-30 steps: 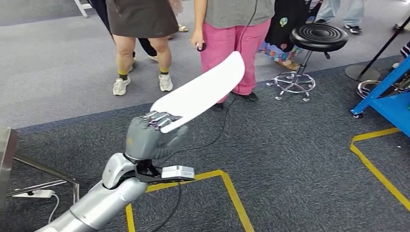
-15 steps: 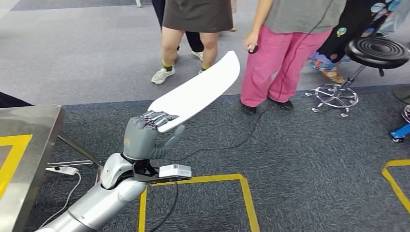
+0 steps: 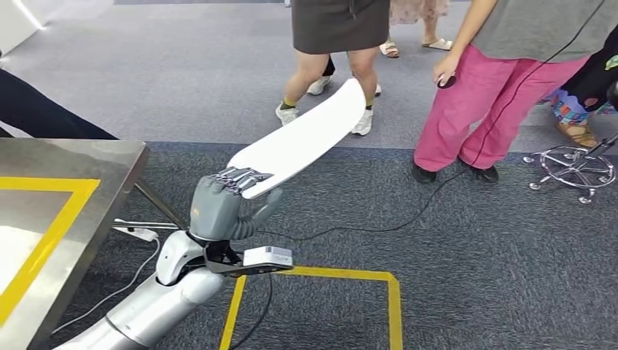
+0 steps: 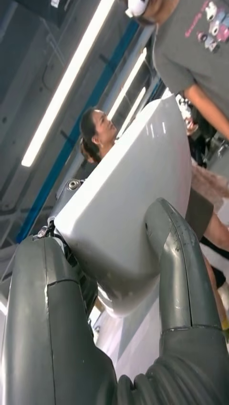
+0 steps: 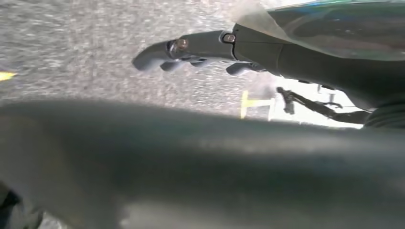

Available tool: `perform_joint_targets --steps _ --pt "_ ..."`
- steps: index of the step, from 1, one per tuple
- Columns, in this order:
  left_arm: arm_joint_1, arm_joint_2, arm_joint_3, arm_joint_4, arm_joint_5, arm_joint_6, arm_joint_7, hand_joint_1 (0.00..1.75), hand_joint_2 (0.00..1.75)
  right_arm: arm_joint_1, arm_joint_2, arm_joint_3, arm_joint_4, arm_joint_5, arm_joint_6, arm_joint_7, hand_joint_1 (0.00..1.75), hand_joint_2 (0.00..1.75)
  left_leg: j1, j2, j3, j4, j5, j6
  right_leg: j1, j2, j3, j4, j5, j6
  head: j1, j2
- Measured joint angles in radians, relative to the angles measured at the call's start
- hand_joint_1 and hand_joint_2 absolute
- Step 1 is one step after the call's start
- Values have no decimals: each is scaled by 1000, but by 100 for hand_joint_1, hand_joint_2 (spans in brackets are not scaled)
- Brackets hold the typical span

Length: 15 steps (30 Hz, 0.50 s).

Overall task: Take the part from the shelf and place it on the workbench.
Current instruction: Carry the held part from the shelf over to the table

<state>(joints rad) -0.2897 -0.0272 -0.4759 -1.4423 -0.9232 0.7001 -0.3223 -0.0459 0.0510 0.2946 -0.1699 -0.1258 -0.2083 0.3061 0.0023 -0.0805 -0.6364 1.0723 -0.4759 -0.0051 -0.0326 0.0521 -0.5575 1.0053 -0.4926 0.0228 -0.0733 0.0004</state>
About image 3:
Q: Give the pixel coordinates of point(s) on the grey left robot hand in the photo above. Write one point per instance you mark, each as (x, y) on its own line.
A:
(215, 207)

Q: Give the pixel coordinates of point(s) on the white curved plastic part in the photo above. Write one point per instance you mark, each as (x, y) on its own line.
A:
(299, 140)

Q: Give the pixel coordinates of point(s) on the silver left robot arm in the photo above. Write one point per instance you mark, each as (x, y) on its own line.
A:
(159, 299)

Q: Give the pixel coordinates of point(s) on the stainless steel workbench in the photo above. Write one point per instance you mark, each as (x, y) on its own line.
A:
(96, 159)

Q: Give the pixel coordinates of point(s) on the white power strip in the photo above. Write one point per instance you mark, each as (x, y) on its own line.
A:
(137, 233)

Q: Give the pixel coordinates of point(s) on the person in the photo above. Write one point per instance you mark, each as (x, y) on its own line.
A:
(483, 96)
(589, 82)
(38, 111)
(333, 24)
(420, 9)
(318, 86)

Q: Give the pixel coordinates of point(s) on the yellow floor tape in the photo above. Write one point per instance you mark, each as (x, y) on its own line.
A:
(395, 314)

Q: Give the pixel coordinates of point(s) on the black handheld device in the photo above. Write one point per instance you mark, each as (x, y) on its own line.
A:
(446, 82)

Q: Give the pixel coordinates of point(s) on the chrome stool base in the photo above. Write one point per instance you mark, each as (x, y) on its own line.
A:
(587, 198)

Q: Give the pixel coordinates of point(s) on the yellow workbench tape frame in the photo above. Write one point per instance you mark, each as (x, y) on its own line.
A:
(48, 183)

